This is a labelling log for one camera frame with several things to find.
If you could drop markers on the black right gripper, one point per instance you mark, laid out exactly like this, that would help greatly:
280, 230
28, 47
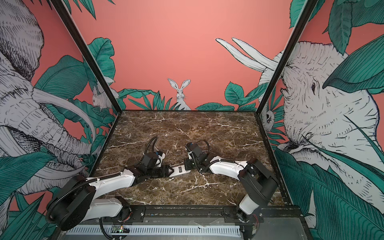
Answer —
187, 163

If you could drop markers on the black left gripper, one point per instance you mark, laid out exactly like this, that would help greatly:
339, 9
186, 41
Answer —
164, 171

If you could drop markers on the white remote control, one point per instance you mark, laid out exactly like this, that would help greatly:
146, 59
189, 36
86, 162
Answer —
178, 171

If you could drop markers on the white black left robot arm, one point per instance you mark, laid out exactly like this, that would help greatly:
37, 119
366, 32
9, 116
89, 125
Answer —
77, 200

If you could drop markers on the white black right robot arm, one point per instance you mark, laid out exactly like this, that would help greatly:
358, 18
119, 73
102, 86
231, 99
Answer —
259, 183

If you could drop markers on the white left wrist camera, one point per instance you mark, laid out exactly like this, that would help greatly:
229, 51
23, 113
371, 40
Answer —
161, 157

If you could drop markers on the black front mounting rail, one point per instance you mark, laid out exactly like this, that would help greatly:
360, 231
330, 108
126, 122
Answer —
230, 214

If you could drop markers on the white slotted cable duct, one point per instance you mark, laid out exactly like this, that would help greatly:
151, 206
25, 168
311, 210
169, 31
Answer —
141, 230

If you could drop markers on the black corner frame post left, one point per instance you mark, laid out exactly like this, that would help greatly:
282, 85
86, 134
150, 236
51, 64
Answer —
66, 18

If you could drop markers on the black corner frame post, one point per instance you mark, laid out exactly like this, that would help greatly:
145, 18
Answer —
66, 18
295, 36

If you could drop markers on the black corner frame post right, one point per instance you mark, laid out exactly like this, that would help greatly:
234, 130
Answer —
295, 36

